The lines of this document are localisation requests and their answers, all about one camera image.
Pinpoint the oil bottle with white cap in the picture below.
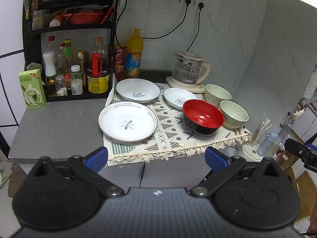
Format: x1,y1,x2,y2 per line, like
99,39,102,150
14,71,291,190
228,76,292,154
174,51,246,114
43,51,58,97

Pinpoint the blue-grey bottle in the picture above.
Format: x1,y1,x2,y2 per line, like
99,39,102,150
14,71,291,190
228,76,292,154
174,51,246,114
256,130,278,156

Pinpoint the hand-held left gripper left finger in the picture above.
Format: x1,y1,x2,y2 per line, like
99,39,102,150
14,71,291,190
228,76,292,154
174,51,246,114
34,147,124,198

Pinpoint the small white label bottle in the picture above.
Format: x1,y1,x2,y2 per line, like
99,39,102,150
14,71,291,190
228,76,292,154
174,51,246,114
71,65,84,95

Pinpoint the white plate with blue script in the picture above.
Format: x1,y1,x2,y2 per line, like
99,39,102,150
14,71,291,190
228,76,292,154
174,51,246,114
116,78,160,103

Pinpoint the white utensil holder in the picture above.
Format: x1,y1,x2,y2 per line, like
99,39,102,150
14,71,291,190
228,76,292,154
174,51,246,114
242,114,273,163

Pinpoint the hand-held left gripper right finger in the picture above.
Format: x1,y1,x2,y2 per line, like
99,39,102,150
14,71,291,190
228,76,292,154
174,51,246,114
191,147,281,198

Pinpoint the dark sauce bottle red handle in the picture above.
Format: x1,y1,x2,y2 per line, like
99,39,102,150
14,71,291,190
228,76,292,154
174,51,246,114
87,37,110,94

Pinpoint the small white plate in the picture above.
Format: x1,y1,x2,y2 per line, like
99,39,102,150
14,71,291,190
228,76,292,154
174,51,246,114
163,87,199,111

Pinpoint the cream bowl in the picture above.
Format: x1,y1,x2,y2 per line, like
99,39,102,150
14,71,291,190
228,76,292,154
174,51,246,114
219,100,249,130
204,84,232,108

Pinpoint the small glass salt jar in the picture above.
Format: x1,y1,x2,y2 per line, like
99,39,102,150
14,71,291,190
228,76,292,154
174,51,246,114
55,75,68,97

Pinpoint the orange bottle with white cap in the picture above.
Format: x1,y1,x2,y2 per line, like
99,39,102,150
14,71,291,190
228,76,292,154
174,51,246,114
50,15,63,28

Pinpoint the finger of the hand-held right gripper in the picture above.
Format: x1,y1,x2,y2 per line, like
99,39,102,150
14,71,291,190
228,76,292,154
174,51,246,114
284,137,317,171

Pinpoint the clear bottle with red cap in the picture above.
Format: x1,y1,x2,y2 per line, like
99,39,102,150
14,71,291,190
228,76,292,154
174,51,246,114
46,36,58,55

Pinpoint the black metal storage rack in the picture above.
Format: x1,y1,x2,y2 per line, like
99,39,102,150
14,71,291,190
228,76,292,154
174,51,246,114
23,0,122,102

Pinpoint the orange juice bottle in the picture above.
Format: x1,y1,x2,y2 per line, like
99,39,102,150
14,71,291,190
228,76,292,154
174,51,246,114
124,29,144,79

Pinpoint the green tea carton box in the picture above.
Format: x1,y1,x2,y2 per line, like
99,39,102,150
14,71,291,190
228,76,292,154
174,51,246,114
18,69,47,110

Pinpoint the black power cable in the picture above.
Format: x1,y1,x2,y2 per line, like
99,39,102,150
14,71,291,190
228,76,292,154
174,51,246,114
186,2,205,52
143,0,192,40

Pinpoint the glass electric kettle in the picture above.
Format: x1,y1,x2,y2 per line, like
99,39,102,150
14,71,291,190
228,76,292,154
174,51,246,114
172,51,211,85

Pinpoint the patterned fringed table mat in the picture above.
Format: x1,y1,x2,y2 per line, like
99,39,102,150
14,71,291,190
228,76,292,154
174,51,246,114
103,73,252,166

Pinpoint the red and black bowl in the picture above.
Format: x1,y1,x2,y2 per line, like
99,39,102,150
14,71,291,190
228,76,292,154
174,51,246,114
182,99,225,136

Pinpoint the red plastic basket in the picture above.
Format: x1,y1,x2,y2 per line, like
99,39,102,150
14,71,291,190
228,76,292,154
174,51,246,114
63,11,104,25

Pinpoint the white plate with flower print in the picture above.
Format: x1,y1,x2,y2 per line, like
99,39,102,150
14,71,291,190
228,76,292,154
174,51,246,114
98,102,158,143

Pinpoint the red label sauce bottle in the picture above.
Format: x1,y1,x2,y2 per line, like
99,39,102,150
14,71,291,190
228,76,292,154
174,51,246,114
62,39,75,90

